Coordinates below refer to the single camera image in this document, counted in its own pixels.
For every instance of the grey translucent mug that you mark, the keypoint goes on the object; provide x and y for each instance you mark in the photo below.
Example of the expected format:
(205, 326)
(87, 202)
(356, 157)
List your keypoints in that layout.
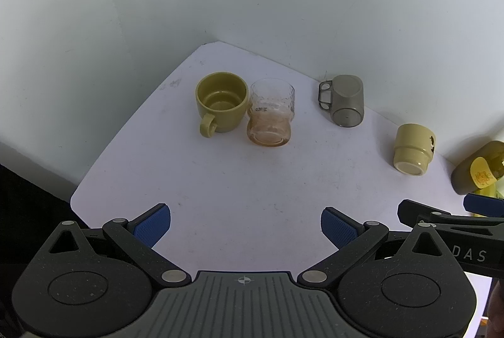
(346, 102)

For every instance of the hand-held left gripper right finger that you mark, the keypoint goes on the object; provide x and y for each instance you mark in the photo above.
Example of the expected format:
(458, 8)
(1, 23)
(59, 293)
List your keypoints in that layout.
(338, 228)

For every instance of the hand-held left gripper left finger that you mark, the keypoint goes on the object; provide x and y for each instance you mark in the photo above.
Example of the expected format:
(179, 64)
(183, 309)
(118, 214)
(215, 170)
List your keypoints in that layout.
(154, 226)

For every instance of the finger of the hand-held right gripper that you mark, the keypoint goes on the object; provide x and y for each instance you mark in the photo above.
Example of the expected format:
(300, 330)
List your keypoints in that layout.
(486, 203)
(413, 210)

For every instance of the dark olive cup yellow label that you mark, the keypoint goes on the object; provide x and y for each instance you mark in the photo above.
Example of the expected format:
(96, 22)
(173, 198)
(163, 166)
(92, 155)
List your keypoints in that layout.
(464, 172)

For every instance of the beige ceramic cup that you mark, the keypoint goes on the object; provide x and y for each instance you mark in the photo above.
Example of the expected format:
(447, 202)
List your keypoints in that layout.
(413, 149)

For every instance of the pale green cup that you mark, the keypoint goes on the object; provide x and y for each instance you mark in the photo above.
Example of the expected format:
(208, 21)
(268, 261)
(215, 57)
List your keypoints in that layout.
(497, 189)

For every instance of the clear pinkish glass tumbler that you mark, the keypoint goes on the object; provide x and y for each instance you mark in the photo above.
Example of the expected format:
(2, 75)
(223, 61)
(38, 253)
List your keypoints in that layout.
(271, 117)

